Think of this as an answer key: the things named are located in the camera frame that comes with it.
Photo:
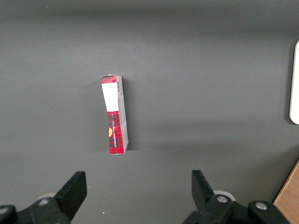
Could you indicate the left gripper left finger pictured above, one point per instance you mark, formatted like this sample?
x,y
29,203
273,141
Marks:
x,y
67,198

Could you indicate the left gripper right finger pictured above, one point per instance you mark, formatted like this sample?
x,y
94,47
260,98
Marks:
x,y
205,198

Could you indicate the white plastic tray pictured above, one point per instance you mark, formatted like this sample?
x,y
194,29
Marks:
x,y
295,88

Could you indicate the red plaid cardboard box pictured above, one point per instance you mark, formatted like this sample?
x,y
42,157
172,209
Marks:
x,y
115,130

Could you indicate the light wooden board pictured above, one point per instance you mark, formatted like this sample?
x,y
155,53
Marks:
x,y
289,198

